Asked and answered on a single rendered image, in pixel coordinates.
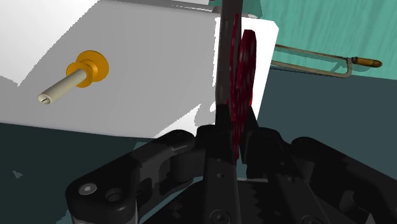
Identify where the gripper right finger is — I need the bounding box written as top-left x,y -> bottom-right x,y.
240,106 -> 397,224

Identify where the hacksaw with brown handle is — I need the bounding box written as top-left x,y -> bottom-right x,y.
270,44 -> 383,79

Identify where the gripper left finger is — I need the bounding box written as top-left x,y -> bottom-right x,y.
65,104 -> 241,224

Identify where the beige rod with orange base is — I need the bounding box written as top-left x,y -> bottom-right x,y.
37,50 -> 110,106

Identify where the white flat board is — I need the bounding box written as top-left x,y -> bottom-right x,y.
0,0 -> 279,139

